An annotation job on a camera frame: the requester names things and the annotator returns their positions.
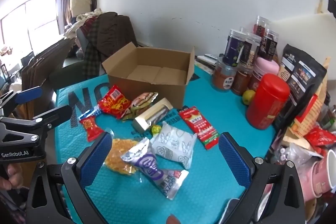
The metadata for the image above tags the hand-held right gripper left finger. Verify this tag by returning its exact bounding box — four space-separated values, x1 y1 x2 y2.
26 132 113 224

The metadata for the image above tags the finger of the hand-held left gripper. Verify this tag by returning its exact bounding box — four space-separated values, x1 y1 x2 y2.
26 105 72 128
0 86 43 117

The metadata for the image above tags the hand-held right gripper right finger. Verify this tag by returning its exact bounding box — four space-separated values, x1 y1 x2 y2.
218 132 306 224

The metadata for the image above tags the yellow corn snack bag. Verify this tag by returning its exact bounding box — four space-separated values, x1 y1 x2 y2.
105 138 139 177

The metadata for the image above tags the small red candy packet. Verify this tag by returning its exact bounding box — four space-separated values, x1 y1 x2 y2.
79 115 105 143

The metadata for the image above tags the red sachet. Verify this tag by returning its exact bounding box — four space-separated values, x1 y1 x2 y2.
178 106 220 150

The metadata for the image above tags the purple and silver snack packet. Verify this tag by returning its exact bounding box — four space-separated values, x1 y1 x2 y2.
121 137 189 201

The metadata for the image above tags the red packet with yellow rings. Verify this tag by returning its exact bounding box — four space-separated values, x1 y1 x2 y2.
98 84 132 119

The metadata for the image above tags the cream window box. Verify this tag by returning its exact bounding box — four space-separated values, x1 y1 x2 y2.
132 98 174 132

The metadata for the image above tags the white bread packet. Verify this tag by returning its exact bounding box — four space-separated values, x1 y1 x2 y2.
151 121 197 169

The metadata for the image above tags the green and pink snack packet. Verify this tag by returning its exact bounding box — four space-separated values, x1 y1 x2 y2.
123 92 159 122

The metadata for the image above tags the brown cardboard box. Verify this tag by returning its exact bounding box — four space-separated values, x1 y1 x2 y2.
102 42 195 109

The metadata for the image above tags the person's left hand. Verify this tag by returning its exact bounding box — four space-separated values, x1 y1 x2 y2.
0 163 29 191

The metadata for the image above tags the teal bubble mat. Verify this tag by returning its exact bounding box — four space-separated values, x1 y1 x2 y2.
54 67 276 224

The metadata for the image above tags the dark smartphone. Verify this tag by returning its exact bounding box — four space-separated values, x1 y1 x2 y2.
218 198 242 224

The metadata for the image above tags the green apple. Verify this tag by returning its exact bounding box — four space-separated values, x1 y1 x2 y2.
242 90 256 105

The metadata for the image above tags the red canister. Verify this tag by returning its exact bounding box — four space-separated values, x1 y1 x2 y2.
246 73 290 130

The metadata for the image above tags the plaid cloth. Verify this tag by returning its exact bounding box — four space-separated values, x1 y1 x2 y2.
83 18 103 79

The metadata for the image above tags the window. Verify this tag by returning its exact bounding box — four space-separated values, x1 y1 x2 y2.
0 0 59 54

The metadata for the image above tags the clear jar of brown powder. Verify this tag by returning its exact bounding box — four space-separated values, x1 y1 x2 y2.
231 67 254 96

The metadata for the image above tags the clear jar of red powder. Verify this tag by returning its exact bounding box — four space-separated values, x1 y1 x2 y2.
212 59 237 92

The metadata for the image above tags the crumpled red packet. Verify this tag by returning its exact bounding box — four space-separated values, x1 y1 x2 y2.
304 127 336 147

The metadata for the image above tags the orange and cream packet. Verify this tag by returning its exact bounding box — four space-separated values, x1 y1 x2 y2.
285 94 331 151

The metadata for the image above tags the purple curtain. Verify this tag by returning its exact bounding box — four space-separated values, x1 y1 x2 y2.
55 0 72 35

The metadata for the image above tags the brown jacket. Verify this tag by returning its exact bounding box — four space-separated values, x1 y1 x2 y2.
94 12 138 56

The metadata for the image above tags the pink lidded jar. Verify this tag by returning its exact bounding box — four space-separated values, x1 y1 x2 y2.
248 57 280 93

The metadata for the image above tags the stack of flat boxes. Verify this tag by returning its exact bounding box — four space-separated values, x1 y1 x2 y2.
196 54 219 73

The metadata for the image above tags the cream cushion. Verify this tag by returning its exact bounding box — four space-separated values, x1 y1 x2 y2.
69 0 91 17

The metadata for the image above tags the clear jar of nuts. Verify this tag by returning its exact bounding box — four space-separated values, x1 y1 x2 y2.
238 35 261 68

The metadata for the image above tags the black printed pouch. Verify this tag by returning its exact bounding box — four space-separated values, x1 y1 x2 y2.
273 44 327 130

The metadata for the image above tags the clear jar with purple label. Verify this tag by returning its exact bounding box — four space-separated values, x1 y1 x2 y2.
223 29 248 67

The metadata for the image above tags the clear jar with dark label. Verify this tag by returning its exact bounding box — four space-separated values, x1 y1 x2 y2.
259 30 279 60

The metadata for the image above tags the clear jar with red contents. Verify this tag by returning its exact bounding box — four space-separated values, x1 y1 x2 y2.
253 16 271 37

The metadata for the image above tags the white foam board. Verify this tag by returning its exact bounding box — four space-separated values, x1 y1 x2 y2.
273 11 336 67

